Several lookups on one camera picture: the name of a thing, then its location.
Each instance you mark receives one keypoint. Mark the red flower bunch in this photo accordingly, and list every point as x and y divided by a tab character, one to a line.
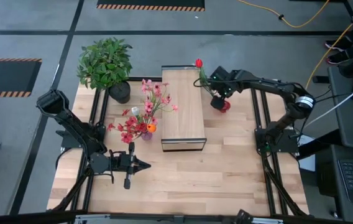
130	123

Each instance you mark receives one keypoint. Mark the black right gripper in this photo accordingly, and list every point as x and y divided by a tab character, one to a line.
226	82

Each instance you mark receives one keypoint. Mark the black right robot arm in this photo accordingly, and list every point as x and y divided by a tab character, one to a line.
273	85

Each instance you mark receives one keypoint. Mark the wooden shelf with black frame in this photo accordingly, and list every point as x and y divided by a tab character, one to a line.
182	124

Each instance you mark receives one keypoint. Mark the red artificial tulip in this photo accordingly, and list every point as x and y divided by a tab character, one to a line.
199	63

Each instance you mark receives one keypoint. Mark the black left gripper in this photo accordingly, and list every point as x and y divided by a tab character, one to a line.
125	164

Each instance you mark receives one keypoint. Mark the person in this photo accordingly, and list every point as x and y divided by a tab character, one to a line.
335	44

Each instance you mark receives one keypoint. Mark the white artificial tulip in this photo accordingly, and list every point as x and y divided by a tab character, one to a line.
135	111

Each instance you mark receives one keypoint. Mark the green potted plant black pot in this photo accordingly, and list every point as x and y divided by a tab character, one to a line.
105	65

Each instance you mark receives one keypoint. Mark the black equipment cart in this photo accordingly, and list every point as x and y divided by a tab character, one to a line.
325	174

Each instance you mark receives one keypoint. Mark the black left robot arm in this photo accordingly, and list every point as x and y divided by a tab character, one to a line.
71	123

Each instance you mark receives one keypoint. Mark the black camera rig frame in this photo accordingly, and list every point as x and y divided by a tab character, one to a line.
24	217

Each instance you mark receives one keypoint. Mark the dark grey side desk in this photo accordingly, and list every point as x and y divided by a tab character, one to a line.
350	137

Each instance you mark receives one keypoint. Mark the orange artificial tulip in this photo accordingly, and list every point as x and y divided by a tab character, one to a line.
151	128

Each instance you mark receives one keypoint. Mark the black hazard striped floor mat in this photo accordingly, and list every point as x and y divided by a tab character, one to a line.
5	76
148	2

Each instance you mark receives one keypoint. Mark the black flat stand foot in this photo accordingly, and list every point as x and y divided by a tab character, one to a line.
319	79

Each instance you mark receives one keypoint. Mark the pink blossom flower spray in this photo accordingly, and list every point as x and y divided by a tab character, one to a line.
148	105

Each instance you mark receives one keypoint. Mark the pink ribbed glass vase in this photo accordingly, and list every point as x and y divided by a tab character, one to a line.
147	136

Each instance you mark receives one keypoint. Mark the pink artificial flower stems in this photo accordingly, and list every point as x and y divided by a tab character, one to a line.
269	186

